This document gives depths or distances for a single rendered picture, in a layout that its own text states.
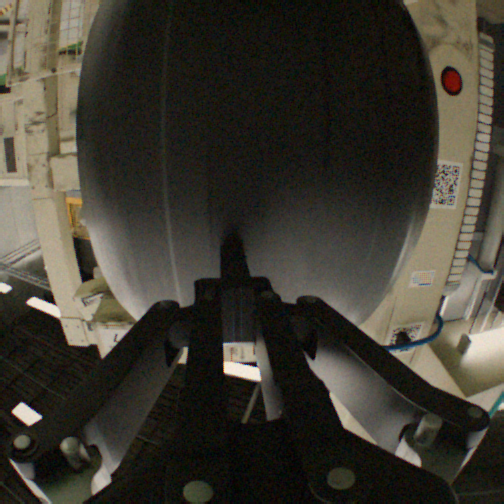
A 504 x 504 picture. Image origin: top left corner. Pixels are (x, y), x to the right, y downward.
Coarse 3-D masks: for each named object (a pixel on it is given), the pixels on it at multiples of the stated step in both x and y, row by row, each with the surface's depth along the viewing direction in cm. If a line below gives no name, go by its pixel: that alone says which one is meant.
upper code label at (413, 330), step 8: (392, 328) 52; (400, 328) 53; (408, 328) 53; (416, 328) 53; (392, 336) 53; (416, 336) 54; (392, 344) 54; (392, 352) 55; (400, 352) 55; (408, 352) 56
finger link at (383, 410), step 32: (320, 320) 12; (320, 352) 12; (352, 352) 10; (384, 352) 10; (352, 384) 10; (384, 384) 8; (416, 384) 8; (384, 416) 8; (416, 416) 7; (448, 416) 7; (480, 416) 6; (384, 448) 8
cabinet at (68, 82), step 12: (60, 60) 340; (72, 60) 357; (72, 72) 364; (60, 84) 355; (72, 84) 373; (60, 96) 362; (72, 96) 380; (60, 108) 370; (72, 108) 387; (60, 120) 377; (60, 132) 385
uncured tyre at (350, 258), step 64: (128, 0) 16; (192, 0) 16; (256, 0) 17; (320, 0) 17; (384, 0) 18; (128, 64) 17; (192, 64) 17; (256, 64) 17; (320, 64) 17; (384, 64) 18; (128, 128) 18; (192, 128) 18; (256, 128) 18; (320, 128) 18; (384, 128) 19; (128, 192) 19; (192, 192) 19; (256, 192) 20; (320, 192) 20; (384, 192) 20; (128, 256) 22; (192, 256) 21; (256, 256) 22; (320, 256) 22; (384, 256) 23
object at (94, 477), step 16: (64, 448) 6; (80, 448) 6; (64, 464) 6; (80, 464) 6; (96, 464) 6; (32, 480) 5; (48, 480) 5; (64, 480) 5; (80, 480) 5; (96, 480) 6; (48, 496) 5; (64, 496) 5; (80, 496) 5
